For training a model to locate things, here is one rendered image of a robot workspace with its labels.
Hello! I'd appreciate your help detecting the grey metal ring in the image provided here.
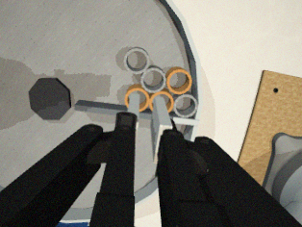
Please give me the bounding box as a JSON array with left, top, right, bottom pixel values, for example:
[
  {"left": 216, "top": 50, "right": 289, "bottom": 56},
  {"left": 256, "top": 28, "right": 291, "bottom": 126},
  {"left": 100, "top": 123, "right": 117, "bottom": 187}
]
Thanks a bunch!
[
  {"left": 172, "top": 91, "right": 197, "bottom": 117},
  {"left": 124, "top": 47, "right": 150, "bottom": 74},
  {"left": 140, "top": 65, "right": 166, "bottom": 93}
]

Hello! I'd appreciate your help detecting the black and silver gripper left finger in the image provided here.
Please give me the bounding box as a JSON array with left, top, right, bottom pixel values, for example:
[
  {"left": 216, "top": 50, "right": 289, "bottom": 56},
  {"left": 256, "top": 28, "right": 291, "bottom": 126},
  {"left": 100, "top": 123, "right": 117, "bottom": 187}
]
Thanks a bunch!
[{"left": 0, "top": 93, "right": 139, "bottom": 227}]

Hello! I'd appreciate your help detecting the blue crate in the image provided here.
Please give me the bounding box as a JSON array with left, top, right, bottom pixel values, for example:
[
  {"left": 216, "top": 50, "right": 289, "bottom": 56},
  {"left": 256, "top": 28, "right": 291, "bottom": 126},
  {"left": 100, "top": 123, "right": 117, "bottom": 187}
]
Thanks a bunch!
[{"left": 57, "top": 222, "right": 89, "bottom": 227}]

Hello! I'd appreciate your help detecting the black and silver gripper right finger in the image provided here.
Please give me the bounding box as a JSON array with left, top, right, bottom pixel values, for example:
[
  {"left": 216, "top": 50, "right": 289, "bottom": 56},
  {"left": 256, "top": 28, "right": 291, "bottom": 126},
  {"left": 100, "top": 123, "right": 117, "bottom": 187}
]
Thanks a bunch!
[{"left": 150, "top": 96, "right": 302, "bottom": 227}]

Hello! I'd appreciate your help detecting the bronze bushing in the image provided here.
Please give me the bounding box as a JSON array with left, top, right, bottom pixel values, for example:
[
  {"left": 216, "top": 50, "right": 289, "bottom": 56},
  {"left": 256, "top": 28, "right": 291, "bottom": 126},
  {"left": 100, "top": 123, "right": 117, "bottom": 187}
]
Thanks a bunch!
[
  {"left": 165, "top": 66, "right": 192, "bottom": 94},
  {"left": 125, "top": 84, "right": 150, "bottom": 112},
  {"left": 149, "top": 88, "right": 174, "bottom": 112}
]

